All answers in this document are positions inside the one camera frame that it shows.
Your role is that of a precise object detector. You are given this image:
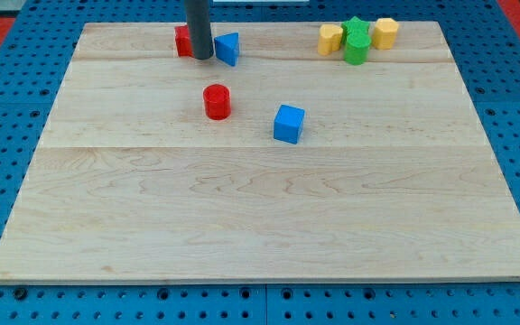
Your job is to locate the yellow hexagon block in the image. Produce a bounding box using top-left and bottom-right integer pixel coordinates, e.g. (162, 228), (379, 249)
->
(371, 18), (399, 50)

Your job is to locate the red cylinder block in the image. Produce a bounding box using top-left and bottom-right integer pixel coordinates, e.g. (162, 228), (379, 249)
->
(202, 84), (231, 120)

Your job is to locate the green cylinder block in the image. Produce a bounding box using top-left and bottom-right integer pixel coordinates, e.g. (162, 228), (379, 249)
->
(344, 32), (371, 65)

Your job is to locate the yellow heart block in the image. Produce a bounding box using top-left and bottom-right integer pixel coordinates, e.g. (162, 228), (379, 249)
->
(317, 23), (343, 56)

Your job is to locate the light wooden board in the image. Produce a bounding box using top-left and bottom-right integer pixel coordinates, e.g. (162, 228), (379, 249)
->
(0, 22), (520, 285)

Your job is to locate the blue triangular prism block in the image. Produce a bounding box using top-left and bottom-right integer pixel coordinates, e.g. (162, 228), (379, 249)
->
(214, 32), (239, 67)

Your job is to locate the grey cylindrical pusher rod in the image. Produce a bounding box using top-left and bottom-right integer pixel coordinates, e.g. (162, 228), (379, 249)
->
(184, 0), (214, 60)

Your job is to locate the blue cube block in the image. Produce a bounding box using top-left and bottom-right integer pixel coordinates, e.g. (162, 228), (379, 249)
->
(273, 105), (305, 144)

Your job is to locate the green star block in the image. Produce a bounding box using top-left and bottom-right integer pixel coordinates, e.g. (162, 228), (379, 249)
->
(340, 16), (370, 44)

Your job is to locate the red block behind rod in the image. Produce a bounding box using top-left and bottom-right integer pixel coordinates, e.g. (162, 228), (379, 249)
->
(174, 24), (193, 57)

